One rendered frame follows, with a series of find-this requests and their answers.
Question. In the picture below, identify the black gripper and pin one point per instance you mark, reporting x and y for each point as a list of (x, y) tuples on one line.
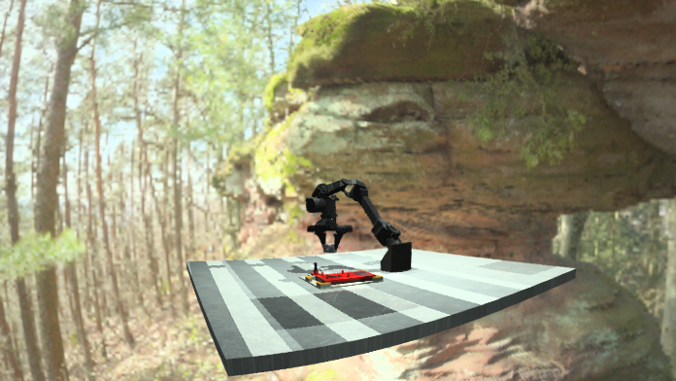
[(340, 230)]

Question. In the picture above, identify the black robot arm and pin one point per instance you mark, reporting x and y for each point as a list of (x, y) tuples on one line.
[(320, 201)]

